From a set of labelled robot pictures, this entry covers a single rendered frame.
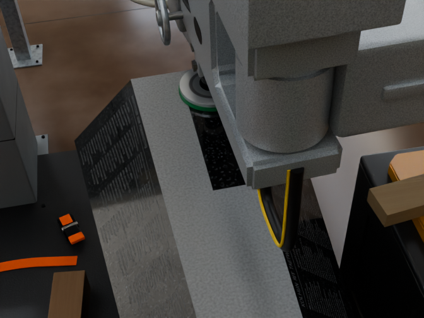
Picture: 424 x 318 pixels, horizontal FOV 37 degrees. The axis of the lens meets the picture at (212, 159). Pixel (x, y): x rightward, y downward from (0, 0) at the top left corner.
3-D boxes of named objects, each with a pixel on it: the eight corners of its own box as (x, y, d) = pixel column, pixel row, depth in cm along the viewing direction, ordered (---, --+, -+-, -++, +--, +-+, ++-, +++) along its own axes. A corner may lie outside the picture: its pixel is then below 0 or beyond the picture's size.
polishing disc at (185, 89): (194, 61, 215) (194, 58, 214) (253, 73, 209) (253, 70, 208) (169, 100, 201) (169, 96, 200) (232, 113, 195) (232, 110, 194)
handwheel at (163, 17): (200, 51, 170) (198, 2, 160) (164, 57, 169) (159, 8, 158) (188, 21, 181) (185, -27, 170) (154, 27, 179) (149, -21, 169)
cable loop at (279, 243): (296, 265, 148) (306, 171, 125) (282, 269, 147) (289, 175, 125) (267, 194, 164) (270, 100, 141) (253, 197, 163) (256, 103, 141)
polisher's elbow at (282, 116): (310, 88, 139) (317, 9, 125) (342, 146, 125) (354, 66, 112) (225, 102, 136) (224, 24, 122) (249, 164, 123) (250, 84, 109)
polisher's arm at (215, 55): (335, 208, 139) (368, 14, 104) (235, 229, 135) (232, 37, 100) (244, 27, 189) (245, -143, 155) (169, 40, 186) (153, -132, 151)
